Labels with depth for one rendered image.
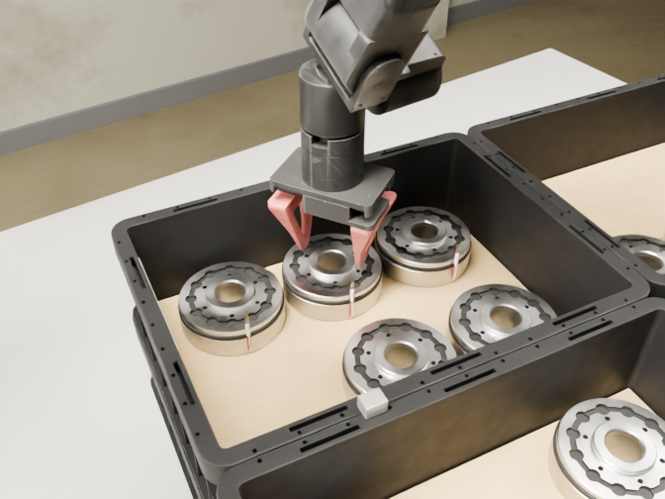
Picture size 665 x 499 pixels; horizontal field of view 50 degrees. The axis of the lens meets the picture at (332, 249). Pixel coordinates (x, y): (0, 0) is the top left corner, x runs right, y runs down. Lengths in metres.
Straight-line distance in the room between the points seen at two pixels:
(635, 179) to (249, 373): 0.56
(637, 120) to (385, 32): 0.56
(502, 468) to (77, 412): 0.47
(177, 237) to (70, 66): 2.03
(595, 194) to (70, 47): 2.08
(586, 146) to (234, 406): 0.56
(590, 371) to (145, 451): 0.45
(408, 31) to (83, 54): 2.24
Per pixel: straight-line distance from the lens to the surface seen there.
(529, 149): 0.90
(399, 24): 0.51
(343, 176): 0.63
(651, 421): 0.65
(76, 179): 2.53
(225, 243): 0.74
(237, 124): 2.72
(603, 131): 0.97
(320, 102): 0.59
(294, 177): 0.66
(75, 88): 2.75
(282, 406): 0.64
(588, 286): 0.70
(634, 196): 0.95
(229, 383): 0.67
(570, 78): 1.52
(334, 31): 0.54
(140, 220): 0.70
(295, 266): 0.73
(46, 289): 1.01
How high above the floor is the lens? 1.34
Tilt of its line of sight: 40 degrees down
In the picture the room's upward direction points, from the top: straight up
